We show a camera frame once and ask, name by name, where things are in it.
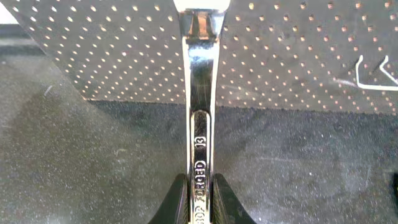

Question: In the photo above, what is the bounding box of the black pegboard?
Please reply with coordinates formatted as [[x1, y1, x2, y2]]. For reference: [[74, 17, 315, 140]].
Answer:
[[0, 0, 398, 116]]

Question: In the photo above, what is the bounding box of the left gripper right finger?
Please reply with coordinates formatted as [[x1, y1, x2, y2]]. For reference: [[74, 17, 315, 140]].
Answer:
[[211, 173, 257, 224]]

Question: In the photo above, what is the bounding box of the metal hook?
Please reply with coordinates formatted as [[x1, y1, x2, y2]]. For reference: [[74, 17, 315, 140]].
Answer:
[[354, 55, 398, 92]]

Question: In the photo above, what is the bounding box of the wrench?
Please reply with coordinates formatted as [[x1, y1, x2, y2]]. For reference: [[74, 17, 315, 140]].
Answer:
[[172, 0, 231, 224]]

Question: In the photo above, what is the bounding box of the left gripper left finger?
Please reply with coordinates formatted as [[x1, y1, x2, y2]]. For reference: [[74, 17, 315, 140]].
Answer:
[[147, 173, 190, 224]]

